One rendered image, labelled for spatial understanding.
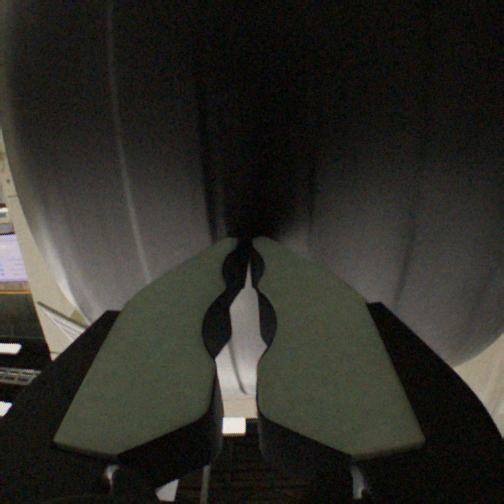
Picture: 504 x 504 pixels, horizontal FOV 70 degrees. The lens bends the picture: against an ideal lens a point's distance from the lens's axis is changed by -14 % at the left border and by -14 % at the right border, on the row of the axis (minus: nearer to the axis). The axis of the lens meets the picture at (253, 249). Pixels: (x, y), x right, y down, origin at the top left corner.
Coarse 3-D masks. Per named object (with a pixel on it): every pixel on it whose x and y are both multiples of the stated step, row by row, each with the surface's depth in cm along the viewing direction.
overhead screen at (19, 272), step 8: (0, 240) 371; (8, 240) 371; (16, 240) 371; (0, 248) 374; (8, 248) 374; (16, 248) 374; (0, 256) 378; (8, 256) 378; (16, 256) 377; (0, 264) 381; (8, 264) 381; (16, 264) 381; (0, 272) 385; (8, 272) 385; (16, 272) 385; (24, 272) 384; (0, 280) 389; (8, 280) 389; (16, 280) 388; (24, 280) 388
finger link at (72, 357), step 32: (96, 320) 9; (64, 352) 8; (96, 352) 8; (32, 384) 7; (64, 384) 7; (32, 416) 6; (64, 416) 7; (0, 448) 6; (32, 448) 6; (0, 480) 5; (32, 480) 5; (64, 480) 5; (96, 480) 5
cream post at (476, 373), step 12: (492, 348) 41; (480, 360) 44; (492, 360) 41; (468, 372) 47; (480, 372) 44; (492, 372) 41; (468, 384) 47; (480, 384) 43; (492, 384) 41; (480, 396) 43; (492, 396) 41; (492, 408) 42
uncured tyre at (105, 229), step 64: (0, 0) 13; (64, 0) 10; (128, 0) 10; (192, 0) 10; (256, 0) 10; (320, 0) 10; (384, 0) 10; (448, 0) 10; (0, 64) 14; (64, 64) 11; (128, 64) 11; (192, 64) 11; (256, 64) 11; (320, 64) 11; (384, 64) 11; (448, 64) 11; (64, 128) 12; (128, 128) 12; (192, 128) 12; (256, 128) 12; (320, 128) 12; (384, 128) 12; (448, 128) 12; (64, 192) 13; (128, 192) 13; (192, 192) 13; (256, 192) 13; (320, 192) 13; (384, 192) 13; (448, 192) 13; (64, 256) 15; (128, 256) 14; (192, 256) 14; (320, 256) 14; (384, 256) 14; (448, 256) 14; (256, 320) 16; (448, 320) 17
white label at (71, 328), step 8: (40, 304) 20; (48, 312) 20; (56, 312) 19; (56, 320) 20; (64, 320) 19; (72, 320) 19; (64, 328) 21; (72, 328) 20; (80, 328) 19; (72, 336) 22
